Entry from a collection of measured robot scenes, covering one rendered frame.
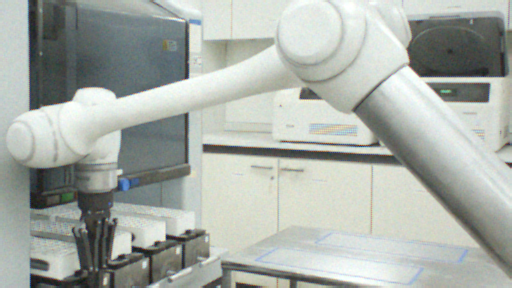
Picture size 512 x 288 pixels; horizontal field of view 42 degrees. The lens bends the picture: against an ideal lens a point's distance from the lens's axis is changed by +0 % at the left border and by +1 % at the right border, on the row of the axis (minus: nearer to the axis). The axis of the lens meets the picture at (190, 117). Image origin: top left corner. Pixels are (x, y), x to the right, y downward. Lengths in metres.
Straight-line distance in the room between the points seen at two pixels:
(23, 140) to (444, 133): 0.68
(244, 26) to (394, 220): 1.46
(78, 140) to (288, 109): 2.54
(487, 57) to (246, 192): 1.46
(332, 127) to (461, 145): 2.64
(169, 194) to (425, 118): 1.13
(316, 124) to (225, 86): 2.42
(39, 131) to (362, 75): 0.56
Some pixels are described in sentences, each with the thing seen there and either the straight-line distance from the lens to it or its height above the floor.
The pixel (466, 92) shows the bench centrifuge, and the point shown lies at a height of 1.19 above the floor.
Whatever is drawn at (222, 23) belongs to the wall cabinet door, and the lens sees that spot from 4.15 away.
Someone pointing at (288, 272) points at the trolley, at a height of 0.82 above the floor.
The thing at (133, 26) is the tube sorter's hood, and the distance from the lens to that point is 1.66.
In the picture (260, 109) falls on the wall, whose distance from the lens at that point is 4.40.
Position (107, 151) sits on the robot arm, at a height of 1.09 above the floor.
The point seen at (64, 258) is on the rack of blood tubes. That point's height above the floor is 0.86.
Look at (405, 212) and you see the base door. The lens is 3.50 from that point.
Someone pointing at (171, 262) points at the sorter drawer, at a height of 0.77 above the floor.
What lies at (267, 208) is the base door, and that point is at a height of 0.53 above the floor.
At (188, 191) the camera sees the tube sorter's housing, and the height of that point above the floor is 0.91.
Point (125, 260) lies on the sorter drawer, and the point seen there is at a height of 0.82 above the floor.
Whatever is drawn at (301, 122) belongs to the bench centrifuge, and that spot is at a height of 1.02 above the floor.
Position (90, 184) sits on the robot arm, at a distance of 1.36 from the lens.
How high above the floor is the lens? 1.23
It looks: 3 degrees down
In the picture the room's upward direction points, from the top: straight up
